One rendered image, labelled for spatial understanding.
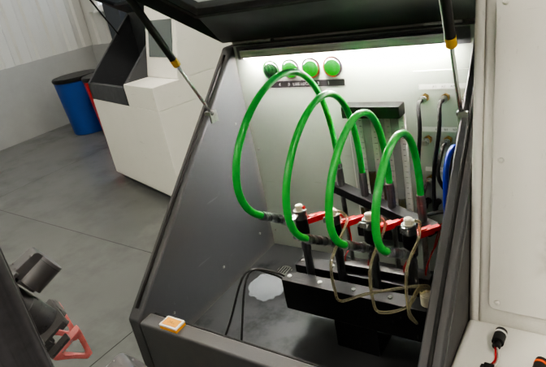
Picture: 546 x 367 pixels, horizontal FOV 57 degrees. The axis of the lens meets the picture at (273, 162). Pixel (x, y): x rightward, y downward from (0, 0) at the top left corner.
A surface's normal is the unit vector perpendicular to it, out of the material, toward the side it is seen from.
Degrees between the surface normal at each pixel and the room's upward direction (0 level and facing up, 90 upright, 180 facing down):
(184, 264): 90
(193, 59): 90
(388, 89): 90
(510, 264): 76
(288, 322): 0
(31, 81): 90
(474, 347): 0
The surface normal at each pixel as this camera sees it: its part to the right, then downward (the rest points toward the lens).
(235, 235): 0.83, 0.06
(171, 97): 0.64, 0.17
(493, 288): -0.56, 0.18
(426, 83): -0.53, 0.40
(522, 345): -0.18, -0.91
